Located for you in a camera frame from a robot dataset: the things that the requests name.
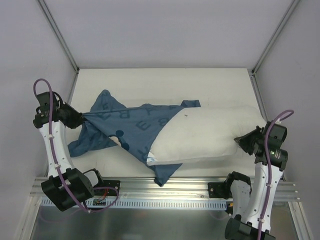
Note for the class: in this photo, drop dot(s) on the white pillow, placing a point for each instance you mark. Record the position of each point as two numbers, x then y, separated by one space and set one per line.
198 134

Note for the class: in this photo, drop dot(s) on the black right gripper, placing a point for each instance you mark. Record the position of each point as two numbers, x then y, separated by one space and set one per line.
250 141

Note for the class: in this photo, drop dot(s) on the left aluminium frame post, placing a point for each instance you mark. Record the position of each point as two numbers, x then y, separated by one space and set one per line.
58 34

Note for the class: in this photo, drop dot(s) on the aluminium frame post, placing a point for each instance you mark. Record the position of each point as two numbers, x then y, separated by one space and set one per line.
58 34
275 35

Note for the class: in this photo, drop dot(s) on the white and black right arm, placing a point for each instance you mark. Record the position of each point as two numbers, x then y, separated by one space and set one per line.
252 202

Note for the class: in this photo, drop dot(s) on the right aluminium frame post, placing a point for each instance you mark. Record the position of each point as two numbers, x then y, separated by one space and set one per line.
275 35

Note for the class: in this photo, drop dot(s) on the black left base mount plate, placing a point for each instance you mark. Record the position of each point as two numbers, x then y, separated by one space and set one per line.
105 188

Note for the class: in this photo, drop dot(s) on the white slotted cable duct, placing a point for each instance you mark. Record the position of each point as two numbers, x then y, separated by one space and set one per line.
126 203

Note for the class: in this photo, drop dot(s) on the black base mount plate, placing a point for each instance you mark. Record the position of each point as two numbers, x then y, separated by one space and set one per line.
105 188
219 190

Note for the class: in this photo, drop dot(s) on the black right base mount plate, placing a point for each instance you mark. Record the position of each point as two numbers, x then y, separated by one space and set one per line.
219 190

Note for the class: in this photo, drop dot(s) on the blue cartoon print pillowcase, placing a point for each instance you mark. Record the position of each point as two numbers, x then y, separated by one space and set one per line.
110 123

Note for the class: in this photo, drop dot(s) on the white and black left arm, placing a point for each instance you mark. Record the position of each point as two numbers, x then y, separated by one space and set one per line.
66 186

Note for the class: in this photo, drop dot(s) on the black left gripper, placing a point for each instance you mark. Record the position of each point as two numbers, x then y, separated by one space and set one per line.
73 118

